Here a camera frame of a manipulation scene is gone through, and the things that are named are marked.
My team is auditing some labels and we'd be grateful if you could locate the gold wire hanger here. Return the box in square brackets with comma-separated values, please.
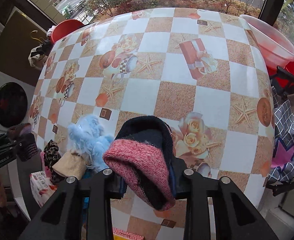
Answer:
[31, 30, 46, 43]

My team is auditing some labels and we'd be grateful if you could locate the white red tissue packet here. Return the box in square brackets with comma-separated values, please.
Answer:
[30, 171, 58, 208]

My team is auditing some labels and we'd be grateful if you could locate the pink plastic basin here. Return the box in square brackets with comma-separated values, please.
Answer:
[239, 14, 294, 69]

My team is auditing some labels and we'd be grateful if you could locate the light blue fluffy cloth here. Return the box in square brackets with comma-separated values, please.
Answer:
[67, 115, 115, 173]

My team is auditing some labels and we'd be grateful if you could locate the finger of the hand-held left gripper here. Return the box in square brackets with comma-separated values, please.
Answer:
[0, 133, 25, 153]

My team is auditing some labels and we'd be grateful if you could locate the small red basin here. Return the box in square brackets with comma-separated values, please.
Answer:
[51, 19, 85, 43]

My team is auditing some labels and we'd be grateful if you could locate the dark purple knit sock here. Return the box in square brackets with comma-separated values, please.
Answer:
[7, 123, 40, 162]

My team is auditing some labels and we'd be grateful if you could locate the grey checked cloth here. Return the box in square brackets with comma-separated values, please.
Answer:
[267, 94, 294, 184]

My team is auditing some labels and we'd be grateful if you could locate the beige knit cloth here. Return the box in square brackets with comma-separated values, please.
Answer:
[52, 151, 88, 180]

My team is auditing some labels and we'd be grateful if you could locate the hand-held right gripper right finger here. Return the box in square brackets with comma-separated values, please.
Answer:
[168, 157, 280, 240]

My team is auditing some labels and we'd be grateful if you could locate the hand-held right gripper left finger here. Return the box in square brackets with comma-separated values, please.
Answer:
[19, 168, 128, 240]

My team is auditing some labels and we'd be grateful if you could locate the black and white bag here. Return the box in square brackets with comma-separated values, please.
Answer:
[28, 39, 53, 68]

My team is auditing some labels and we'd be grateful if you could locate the checkered printed tablecloth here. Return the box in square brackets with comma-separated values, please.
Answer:
[28, 7, 275, 240]

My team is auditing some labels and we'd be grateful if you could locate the pink and navy knit hat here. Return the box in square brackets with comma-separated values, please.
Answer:
[103, 116, 175, 211]

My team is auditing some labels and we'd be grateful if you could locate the large red basin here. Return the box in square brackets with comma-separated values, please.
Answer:
[266, 60, 294, 90]

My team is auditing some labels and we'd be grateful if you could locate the leopard print scrunchie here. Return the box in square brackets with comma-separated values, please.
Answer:
[44, 140, 63, 183]

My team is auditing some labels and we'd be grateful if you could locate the yellow and red box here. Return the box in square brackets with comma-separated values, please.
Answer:
[112, 227, 145, 240]

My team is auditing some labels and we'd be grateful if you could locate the white washing machine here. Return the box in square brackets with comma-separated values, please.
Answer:
[0, 65, 35, 132]

